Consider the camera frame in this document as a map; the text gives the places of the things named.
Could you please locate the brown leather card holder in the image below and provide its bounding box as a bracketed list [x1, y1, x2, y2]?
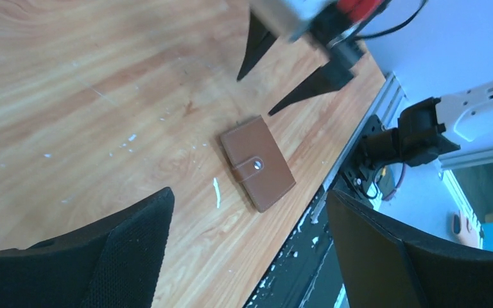
[220, 115, 296, 213]

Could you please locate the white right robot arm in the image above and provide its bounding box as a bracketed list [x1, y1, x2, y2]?
[238, 1, 493, 169]

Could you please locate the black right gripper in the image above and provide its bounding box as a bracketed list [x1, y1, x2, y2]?
[236, 0, 389, 116]

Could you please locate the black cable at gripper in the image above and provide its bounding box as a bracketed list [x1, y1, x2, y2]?
[352, 0, 428, 41]

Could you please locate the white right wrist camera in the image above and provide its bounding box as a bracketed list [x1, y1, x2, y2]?
[249, 0, 334, 42]

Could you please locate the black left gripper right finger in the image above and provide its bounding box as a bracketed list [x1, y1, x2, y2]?
[326, 191, 493, 307]

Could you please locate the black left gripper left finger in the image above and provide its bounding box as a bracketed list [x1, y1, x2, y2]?
[0, 187, 175, 307]

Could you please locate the aluminium table edge rail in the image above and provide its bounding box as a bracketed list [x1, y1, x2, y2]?
[308, 73, 405, 225]

